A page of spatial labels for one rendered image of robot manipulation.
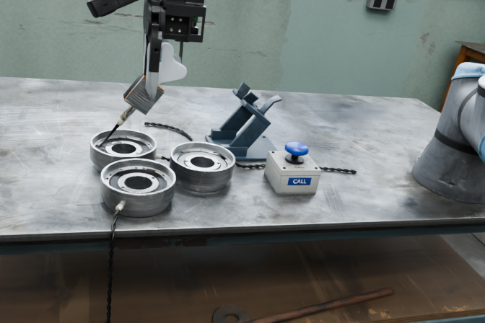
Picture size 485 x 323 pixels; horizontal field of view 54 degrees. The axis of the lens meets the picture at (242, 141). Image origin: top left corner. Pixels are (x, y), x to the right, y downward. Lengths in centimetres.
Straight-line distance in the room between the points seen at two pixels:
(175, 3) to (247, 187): 31
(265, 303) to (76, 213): 42
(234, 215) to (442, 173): 40
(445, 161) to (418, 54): 201
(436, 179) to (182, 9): 53
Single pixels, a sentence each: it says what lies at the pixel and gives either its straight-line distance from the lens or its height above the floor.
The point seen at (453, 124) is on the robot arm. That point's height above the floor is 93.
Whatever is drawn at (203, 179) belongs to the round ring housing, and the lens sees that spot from 74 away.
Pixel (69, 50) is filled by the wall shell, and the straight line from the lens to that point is 236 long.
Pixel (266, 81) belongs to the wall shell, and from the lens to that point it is 254.
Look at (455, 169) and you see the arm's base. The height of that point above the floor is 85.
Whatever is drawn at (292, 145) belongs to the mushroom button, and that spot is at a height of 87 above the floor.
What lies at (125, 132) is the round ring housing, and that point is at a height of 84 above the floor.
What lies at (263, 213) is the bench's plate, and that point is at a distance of 73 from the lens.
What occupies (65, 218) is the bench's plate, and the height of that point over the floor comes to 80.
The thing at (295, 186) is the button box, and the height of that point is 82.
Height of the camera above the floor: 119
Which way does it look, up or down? 24 degrees down
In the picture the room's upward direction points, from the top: 9 degrees clockwise
